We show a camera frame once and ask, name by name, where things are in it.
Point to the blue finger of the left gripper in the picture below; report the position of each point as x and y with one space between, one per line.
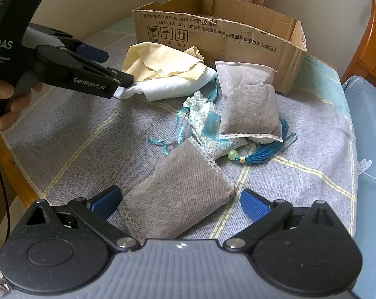
60 67
81 48

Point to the open cardboard box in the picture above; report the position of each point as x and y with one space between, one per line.
227 30

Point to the yellow cleaning cloth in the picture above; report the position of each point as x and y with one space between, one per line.
148 61

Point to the blue floral bed sheet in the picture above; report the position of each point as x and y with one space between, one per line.
361 99

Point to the grey sachet bag front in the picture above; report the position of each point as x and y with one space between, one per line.
184 188

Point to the grey sachet bag rear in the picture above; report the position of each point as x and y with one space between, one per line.
250 109

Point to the white cloth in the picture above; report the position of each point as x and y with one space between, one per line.
166 88

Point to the grey sachet bag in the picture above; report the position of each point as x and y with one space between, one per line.
250 109
184 188

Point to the teal floral drawstring pouch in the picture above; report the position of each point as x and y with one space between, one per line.
199 112

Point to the blue tassel with bead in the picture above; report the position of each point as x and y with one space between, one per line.
263 153

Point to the grey checked blanket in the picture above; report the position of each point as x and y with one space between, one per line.
69 144

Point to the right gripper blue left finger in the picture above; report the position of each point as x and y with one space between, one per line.
94 212

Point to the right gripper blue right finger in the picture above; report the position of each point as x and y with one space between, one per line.
268 217

